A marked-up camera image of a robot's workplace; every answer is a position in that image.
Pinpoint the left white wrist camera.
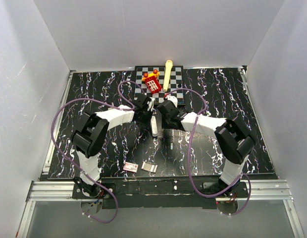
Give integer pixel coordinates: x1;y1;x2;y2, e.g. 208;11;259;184
145;97;155;112

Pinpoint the black base frame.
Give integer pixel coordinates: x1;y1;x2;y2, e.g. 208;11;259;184
71;171;251;210

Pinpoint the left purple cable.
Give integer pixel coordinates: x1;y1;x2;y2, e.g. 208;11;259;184
50;80;138;224

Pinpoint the yellow toy piece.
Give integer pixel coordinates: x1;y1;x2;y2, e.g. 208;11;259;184
142;69;160;81

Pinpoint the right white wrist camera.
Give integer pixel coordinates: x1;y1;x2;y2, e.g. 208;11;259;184
164;94;178;108

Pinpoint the cream toy microphone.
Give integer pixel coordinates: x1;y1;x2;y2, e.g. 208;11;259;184
163;59;173;92

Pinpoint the red white staple box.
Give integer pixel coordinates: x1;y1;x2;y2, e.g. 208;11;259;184
123;162;138;173

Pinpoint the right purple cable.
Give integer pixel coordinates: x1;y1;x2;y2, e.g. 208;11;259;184
165;88;252;216

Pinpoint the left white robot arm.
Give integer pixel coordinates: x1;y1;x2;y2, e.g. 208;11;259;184
71;94;155;198

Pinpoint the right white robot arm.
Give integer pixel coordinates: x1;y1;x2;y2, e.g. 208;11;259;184
157;100;256;198

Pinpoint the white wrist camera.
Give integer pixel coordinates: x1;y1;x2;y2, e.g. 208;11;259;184
145;97;155;112
164;94;178;108

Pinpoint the purple cable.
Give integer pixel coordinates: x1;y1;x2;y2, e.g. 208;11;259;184
50;80;138;224
165;88;252;216

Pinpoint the black white chessboard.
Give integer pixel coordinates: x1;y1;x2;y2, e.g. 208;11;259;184
134;65;184;106

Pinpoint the red toy brick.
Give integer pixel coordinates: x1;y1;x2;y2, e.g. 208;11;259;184
145;76;161;94

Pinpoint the white plastic stapler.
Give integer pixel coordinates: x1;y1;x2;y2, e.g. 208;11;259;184
151;116;158;137

